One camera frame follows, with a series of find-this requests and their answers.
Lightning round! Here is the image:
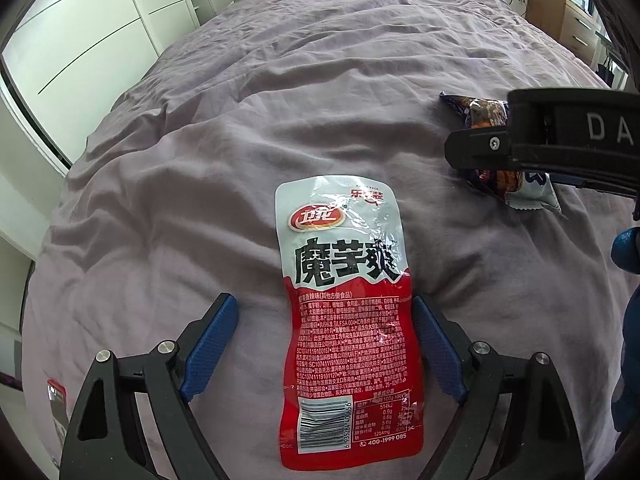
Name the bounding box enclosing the white blue chocolate bag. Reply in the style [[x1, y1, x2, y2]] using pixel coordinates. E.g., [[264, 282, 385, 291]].
[[439, 92, 561, 212]]

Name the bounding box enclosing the red and white konjac packet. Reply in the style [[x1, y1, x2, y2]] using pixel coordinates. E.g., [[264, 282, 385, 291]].
[[274, 176, 424, 471]]

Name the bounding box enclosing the blue-gloved right hand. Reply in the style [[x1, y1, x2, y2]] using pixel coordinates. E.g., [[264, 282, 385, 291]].
[[611, 226, 639, 432]]

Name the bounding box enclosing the wooden drawer cabinet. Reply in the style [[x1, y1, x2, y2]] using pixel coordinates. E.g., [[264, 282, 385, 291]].
[[525, 0, 603, 65]]

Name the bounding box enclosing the purple bed duvet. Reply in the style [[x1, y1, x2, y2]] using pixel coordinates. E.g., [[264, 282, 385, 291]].
[[22, 0, 637, 479]]

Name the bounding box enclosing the white wardrobe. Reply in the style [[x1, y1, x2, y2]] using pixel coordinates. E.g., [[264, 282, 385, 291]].
[[1, 0, 233, 168]]

